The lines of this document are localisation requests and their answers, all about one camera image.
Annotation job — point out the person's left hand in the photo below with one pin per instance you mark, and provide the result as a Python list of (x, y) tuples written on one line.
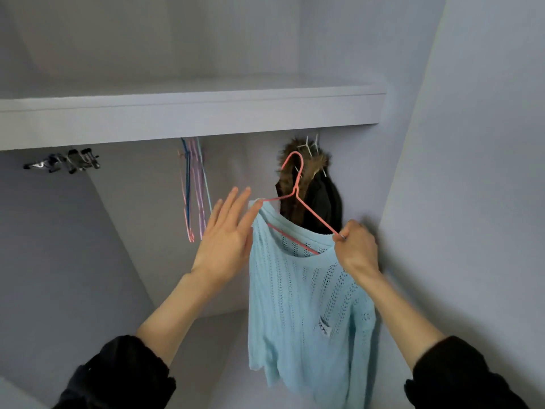
[(226, 247)]

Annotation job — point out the person's right hand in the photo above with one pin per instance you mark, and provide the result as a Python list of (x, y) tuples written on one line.
[(358, 251)]

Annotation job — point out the black fur-trimmed jacket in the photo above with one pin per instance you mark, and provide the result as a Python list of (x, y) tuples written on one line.
[(325, 204)]

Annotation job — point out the light blue knit sweater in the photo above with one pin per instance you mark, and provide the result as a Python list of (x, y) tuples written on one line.
[(306, 319)]

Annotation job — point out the light grey wardrobe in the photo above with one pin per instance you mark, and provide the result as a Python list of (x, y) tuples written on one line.
[(477, 166)]

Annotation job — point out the person's right forearm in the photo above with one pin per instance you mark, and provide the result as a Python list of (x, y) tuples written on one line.
[(400, 315)]

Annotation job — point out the grey wardrobe shelf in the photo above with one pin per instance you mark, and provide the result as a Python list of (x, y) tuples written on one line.
[(170, 115)]

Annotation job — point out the bunch of pastel hangers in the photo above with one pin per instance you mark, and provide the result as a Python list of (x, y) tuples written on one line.
[(200, 187)]

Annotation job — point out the cluster of metal clips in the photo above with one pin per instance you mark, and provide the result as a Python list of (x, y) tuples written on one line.
[(72, 159)]

